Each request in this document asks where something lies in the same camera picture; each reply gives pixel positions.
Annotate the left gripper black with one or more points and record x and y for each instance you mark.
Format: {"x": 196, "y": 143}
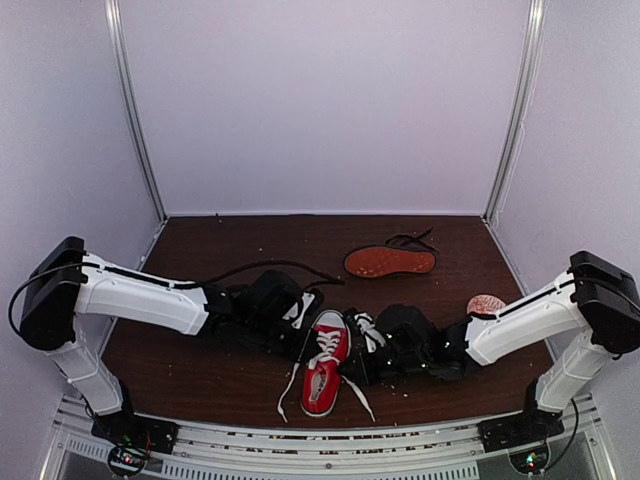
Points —
{"x": 294, "y": 354}

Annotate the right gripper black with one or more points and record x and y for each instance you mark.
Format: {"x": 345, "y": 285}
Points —
{"x": 365, "y": 377}

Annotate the red canvas sneaker white laces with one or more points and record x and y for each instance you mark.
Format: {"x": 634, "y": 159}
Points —
{"x": 322, "y": 379}

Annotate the upturned shoe orange sole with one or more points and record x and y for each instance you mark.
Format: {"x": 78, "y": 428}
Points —
{"x": 399, "y": 255}

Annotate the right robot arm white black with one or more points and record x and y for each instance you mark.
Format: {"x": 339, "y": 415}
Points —
{"x": 594, "y": 297}

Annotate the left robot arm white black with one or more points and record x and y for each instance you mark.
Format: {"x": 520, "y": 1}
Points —
{"x": 267, "y": 314}

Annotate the red patterned bowl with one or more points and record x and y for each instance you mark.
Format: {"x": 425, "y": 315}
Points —
{"x": 484, "y": 304}

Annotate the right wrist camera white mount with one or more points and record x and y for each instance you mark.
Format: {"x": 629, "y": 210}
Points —
{"x": 374, "y": 340}

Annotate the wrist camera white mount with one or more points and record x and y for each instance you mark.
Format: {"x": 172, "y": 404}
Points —
{"x": 374, "y": 340}
{"x": 308, "y": 303}

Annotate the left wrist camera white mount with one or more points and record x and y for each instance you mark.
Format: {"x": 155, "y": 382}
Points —
{"x": 308, "y": 303}

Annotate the front aluminium rail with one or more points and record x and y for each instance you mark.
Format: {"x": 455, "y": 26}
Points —
{"x": 445, "y": 450}

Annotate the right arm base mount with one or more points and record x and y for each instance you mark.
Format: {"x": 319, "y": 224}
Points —
{"x": 524, "y": 434}

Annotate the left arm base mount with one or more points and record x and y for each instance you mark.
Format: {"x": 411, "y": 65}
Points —
{"x": 134, "y": 438}

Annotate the left aluminium frame post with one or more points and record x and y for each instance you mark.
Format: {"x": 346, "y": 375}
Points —
{"x": 117, "y": 38}

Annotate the aluminium frame post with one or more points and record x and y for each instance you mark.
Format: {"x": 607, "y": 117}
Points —
{"x": 117, "y": 38}
{"x": 524, "y": 87}

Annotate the right aluminium frame post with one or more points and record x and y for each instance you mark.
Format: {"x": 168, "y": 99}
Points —
{"x": 524, "y": 87}

